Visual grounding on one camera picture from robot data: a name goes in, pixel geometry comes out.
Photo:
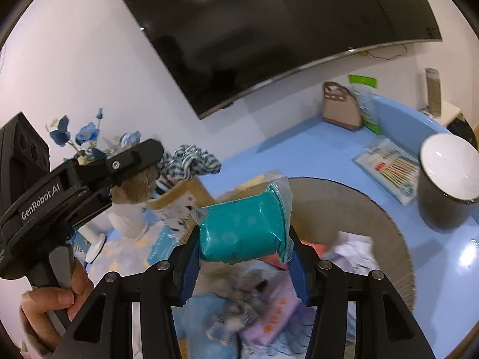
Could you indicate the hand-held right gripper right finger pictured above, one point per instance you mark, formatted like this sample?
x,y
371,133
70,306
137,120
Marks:
x,y
297,273

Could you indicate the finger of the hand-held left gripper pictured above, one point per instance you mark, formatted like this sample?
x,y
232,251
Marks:
x,y
127,160
93,205

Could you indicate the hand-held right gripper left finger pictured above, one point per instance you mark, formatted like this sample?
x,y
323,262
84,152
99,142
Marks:
x,y
189,269

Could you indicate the brown fluffy ball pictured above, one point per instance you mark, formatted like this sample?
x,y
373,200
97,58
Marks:
x,y
136,189

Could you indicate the teal plastic packet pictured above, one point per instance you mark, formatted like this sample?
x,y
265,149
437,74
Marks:
x,y
239,228

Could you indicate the amber ribbed glass plate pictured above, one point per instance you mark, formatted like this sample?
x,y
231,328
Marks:
x,y
374,224

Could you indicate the person's left hand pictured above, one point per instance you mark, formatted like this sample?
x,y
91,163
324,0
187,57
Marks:
x,y
45,299

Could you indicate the blue wet wipes pack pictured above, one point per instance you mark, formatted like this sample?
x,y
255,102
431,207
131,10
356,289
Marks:
x,y
164,246

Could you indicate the white lamp base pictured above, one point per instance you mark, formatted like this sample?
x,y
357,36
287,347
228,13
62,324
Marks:
x,y
95,248

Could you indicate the purple printed packet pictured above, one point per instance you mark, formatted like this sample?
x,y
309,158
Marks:
x,y
269,318

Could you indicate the light blue cloth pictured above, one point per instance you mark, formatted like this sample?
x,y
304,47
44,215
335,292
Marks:
x,y
198,321

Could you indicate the white crumpled paper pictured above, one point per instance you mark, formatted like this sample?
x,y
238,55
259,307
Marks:
x,y
350,250

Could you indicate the star printed blue mat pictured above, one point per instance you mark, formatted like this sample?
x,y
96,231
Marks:
x,y
123,254

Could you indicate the blue white checked cloth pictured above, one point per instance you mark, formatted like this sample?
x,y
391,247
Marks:
x,y
189,162

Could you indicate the printed cardboard pen holder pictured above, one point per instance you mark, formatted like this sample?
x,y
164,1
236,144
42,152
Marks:
x,y
176,204

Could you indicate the blue artificial flowers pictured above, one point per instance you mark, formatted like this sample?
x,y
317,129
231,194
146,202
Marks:
x,y
61,134

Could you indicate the cotton swab packet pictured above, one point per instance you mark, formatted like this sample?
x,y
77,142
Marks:
x,y
389,168

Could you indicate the dark bin with white lid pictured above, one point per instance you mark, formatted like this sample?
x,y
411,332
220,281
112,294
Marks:
x,y
445,194

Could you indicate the green white packet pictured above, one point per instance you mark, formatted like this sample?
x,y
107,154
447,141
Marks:
x,y
368,108

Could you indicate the black bag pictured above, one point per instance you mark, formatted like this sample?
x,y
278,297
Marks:
x,y
466,132

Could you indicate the white side table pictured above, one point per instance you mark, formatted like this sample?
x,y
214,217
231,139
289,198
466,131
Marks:
x,y
451,110

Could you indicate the black wall television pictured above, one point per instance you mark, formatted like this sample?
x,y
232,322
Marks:
x,y
262,37

